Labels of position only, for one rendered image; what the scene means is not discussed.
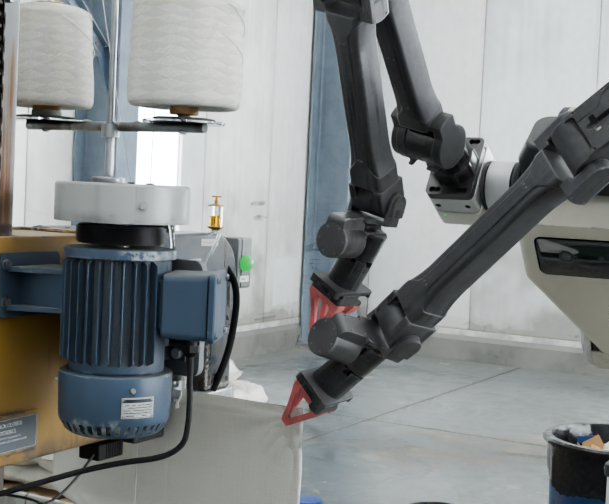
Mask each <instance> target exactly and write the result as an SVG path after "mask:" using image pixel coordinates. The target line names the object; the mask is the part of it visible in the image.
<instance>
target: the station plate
mask: <svg viewBox="0 0 609 504"><path fill-rule="evenodd" d="M36 438H37V413H33V414H29V415H24V416H20V417H15V418H11V419H6V420H2V421H0V454H4V453H8V452H12V451H16V450H20V449H23V448H27V447H31V446H35V445H36Z"/></svg>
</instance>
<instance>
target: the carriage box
mask: <svg viewBox="0 0 609 504"><path fill-rule="evenodd" d="M75 239H76V230H65V229H51V228H38V227H24V226H12V236H0V253H3V252H34V251H58V252H59V253H60V265H62V261H63V259H64V258H67V256H64V246H66V245H69V244H88V243H80V242H77V240H75ZM60 316H61V314H55V313H46V314H37V315H27V316H17V317H7V318H0V421H2V420H6V419H11V418H15V417H20V416H24V415H29V414H33V413H37V438H36V445H35V446H31V447H27V448H23V449H20V450H16V451H12V452H8V453H4V454H0V467H3V466H7V465H10V464H14V463H18V462H22V461H26V460H30V459H34V458H37V457H41V456H45V455H49V454H53V453H57V452H61V451H65V450H68V449H72V448H76V447H80V446H84V445H88V444H92V443H96V442H99V441H103V440H107V439H98V438H90V437H85V436H80V435H77V434H74V433H72V432H70V431H69V430H67V429H66V428H65V427H64V425H63V423H62V422H61V420H60V418H59V416H58V382H55V377H58V370H59V368H60V367H61V366H63V365H66V364H68V360H67V359H64V358H62V357H61V356H59V343H60Z"/></svg>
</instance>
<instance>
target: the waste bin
mask: <svg viewBox="0 0 609 504"><path fill-rule="evenodd" d="M598 434H599V436H600V438H601V440H602V442H603V443H604V444H606V443H608V442H609V423H595V422H579V423H565V424H558V425H554V426H551V427H549V428H547V429H546V430H545V431H544V432H543V438H544V440H545V441H546V442H547V467H548V471H549V504H606V488H607V476H605V475H604V466H605V463H606V462H608V461H609V450H601V449H595V448H589V447H584V446H583V445H582V442H584V441H586V440H588V439H590V438H592V437H594V436H596V435H598ZM577 442H579V444H580V445H582V446H580V445H577Z"/></svg>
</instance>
